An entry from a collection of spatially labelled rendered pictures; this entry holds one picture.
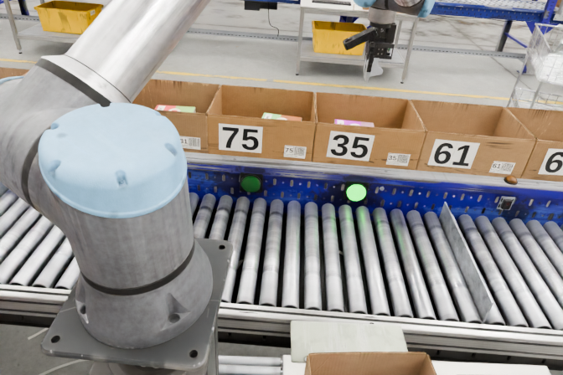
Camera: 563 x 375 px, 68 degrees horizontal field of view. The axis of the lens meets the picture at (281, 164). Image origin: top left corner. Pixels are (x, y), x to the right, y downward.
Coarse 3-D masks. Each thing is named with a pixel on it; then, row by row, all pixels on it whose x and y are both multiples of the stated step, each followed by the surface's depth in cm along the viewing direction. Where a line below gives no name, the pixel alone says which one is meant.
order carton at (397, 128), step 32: (320, 96) 173; (352, 96) 173; (320, 128) 149; (352, 128) 148; (384, 128) 148; (416, 128) 158; (320, 160) 156; (352, 160) 155; (384, 160) 155; (416, 160) 154
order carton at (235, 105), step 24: (216, 96) 164; (240, 96) 175; (264, 96) 174; (288, 96) 174; (312, 96) 173; (216, 120) 149; (240, 120) 149; (264, 120) 148; (312, 120) 163; (216, 144) 154; (264, 144) 153; (288, 144) 153; (312, 144) 153
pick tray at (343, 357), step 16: (320, 352) 94; (336, 352) 94; (352, 352) 94; (368, 352) 94; (384, 352) 95; (400, 352) 95; (416, 352) 95; (320, 368) 96; (336, 368) 97; (352, 368) 97; (368, 368) 97; (384, 368) 98; (400, 368) 98; (416, 368) 98; (432, 368) 92
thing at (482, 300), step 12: (444, 204) 153; (444, 216) 152; (444, 228) 151; (456, 228) 141; (456, 240) 141; (456, 252) 140; (468, 252) 131; (468, 264) 130; (468, 276) 129; (480, 276) 122; (468, 288) 129; (480, 288) 121; (480, 300) 121; (492, 300) 115; (480, 312) 120
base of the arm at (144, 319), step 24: (192, 264) 56; (96, 288) 51; (144, 288) 51; (168, 288) 53; (192, 288) 56; (96, 312) 53; (120, 312) 52; (144, 312) 52; (168, 312) 55; (192, 312) 56; (96, 336) 54; (120, 336) 53; (144, 336) 53; (168, 336) 55
